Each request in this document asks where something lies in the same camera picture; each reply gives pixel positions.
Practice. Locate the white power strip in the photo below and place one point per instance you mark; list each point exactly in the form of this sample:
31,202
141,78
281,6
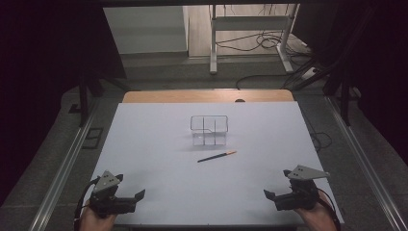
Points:
309,73

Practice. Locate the clear divided pen holder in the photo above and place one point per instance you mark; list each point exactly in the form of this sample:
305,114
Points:
209,139

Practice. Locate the white cabinet panel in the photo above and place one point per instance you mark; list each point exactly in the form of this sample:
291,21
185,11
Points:
144,29

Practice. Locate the aluminium floor rail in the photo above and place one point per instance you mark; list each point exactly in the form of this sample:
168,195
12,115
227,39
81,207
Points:
362,160
64,163

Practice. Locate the black pen with orange end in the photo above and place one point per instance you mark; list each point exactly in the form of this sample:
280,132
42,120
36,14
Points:
215,157

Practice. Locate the white metal desk frame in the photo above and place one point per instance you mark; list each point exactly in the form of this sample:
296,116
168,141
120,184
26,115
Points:
248,23

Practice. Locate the person's left hand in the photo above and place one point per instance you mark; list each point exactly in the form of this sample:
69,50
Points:
94,223

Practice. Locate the dark floor plate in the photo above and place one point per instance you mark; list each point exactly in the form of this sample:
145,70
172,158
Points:
93,138

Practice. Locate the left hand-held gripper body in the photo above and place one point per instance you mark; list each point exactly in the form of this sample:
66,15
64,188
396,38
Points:
107,202

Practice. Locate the dark curtain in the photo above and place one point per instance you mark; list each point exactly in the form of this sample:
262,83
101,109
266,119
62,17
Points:
381,64
41,80

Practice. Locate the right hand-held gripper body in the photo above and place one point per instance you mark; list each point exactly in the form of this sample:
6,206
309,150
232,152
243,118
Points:
300,195

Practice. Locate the person's right hand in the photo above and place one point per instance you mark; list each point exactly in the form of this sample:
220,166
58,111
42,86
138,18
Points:
319,218

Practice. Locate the black metal stand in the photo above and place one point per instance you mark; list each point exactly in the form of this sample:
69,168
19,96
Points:
84,99
344,96

